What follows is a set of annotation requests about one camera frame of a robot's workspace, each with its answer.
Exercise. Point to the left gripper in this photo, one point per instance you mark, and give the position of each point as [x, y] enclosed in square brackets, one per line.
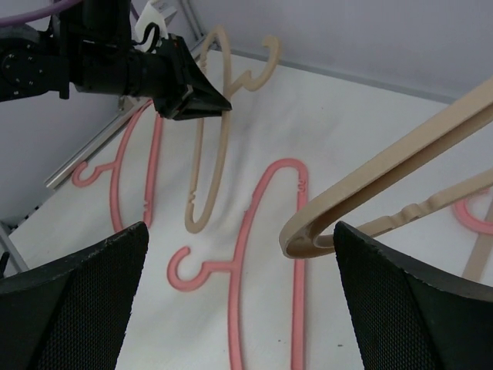
[175, 84]

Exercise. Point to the beige hanger bottom pile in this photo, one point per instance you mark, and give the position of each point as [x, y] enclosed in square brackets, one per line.
[302, 235]

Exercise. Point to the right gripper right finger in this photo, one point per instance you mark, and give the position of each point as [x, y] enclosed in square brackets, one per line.
[407, 314]

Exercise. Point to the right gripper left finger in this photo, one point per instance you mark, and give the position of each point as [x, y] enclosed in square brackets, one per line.
[72, 313]

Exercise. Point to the beige hanger pile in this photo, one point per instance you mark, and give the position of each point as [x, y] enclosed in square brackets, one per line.
[230, 87]
[478, 259]
[302, 235]

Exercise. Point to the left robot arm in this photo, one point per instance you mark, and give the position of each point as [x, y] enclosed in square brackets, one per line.
[93, 46]

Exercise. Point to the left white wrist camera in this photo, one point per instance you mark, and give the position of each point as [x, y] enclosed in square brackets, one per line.
[158, 12]

